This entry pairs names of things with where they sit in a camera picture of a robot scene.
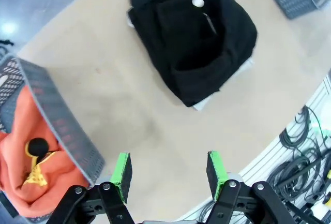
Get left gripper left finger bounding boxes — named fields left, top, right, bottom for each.
left=48, top=152, right=136, bottom=224

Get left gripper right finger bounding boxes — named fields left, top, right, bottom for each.
left=206, top=151, right=297, bottom=224

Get orange top with yellow print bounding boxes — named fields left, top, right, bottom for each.
left=0, top=86, right=91, bottom=219

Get black buttoned cargo bottoms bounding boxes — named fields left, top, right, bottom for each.
left=128, top=0, right=259, bottom=108

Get black coiled cable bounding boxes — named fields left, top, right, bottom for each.
left=278, top=104, right=311, bottom=150
left=265, top=153, right=331, bottom=211

